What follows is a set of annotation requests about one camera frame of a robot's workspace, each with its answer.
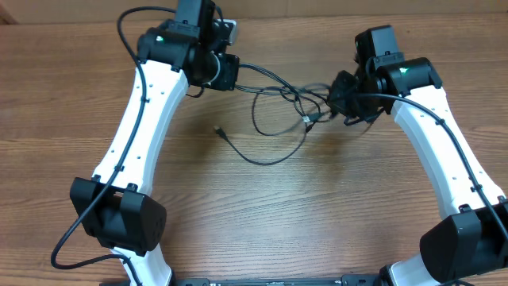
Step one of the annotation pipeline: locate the thin black cable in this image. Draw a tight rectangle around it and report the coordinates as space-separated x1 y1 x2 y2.
213 79 318 167

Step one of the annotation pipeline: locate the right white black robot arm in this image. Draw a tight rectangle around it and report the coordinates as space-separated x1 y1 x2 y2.
327 25 507 285

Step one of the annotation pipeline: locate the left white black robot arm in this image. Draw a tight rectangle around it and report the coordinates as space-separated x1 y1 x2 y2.
70 0 239 285

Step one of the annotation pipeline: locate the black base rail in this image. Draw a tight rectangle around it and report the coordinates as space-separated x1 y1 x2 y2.
98 272 384 286

